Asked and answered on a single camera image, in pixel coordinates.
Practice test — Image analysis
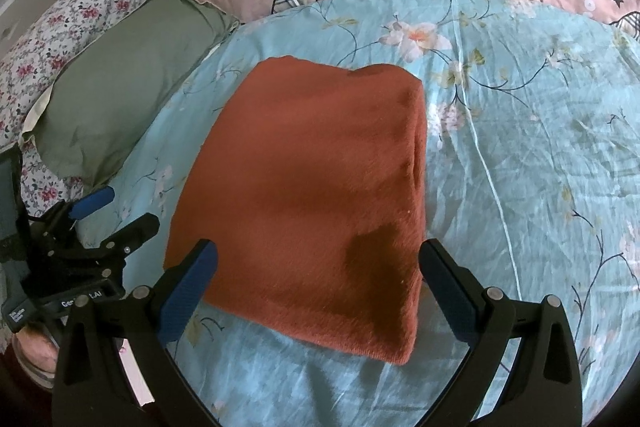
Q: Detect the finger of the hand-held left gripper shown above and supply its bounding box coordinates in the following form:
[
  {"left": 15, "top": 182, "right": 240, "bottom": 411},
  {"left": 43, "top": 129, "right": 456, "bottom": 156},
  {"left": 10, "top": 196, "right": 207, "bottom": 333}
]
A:
[
  {"left": 95, "top": 213, "right": 161, "bottom": 260},
  {"left": 42, "top": 186, "right": 116, "bottom": 238}
]

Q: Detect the orange knit sweater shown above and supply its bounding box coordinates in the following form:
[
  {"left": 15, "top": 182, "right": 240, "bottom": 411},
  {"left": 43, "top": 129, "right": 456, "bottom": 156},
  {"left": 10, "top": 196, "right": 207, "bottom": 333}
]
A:
[{"left": 164, "top": 56, "right": 428, "bottom": 367}]

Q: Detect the floral print pillow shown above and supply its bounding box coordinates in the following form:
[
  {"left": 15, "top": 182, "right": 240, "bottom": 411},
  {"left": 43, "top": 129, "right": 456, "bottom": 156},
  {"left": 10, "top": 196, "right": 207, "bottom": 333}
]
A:
[{"left": 0, "top": 0, "right": 201, "bottom": 220}]

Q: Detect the green pillow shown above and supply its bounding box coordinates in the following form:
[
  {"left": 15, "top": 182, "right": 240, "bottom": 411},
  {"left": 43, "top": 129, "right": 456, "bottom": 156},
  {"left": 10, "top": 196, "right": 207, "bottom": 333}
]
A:
[{"left": 20, "top": 0, "right": 241, "bottom": 188}]

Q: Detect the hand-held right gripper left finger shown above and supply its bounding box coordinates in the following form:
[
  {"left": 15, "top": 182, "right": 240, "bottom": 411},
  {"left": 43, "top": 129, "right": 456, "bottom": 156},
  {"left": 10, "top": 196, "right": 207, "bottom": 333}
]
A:
[{"left": 51, "top": 238, "right": 220, "bottom": 427}]

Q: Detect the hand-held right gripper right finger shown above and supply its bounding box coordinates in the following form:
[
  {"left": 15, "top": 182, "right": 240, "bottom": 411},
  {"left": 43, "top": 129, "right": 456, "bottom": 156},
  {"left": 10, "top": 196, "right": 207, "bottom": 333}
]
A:
[{"left": 420, "top": 238, "right": 585, "bottom": 427}]

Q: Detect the light blue floral bedsheet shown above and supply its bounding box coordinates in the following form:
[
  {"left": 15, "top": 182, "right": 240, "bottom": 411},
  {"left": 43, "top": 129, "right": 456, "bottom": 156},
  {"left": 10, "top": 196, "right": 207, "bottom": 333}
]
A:
[{"left": 75, "top": 0, "right": 640, "bottom": 427}]

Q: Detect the person's left hand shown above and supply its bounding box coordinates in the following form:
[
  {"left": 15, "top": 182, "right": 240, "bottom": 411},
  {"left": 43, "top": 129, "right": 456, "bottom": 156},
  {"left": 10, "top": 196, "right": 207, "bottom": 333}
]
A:
[{"left": 12, "top": 322, "right": 57, "bottom": 389}]

